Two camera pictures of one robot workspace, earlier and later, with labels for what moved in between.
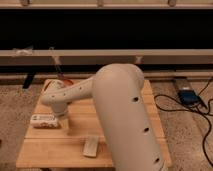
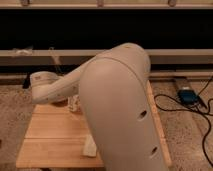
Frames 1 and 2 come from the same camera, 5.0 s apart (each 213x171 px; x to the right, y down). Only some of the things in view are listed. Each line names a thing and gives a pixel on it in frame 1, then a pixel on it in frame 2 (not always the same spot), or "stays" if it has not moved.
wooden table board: (78, 142) stays
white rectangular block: (91, 146) stays
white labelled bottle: (43, 121) to (74, 103)
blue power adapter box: (187, 96) stays
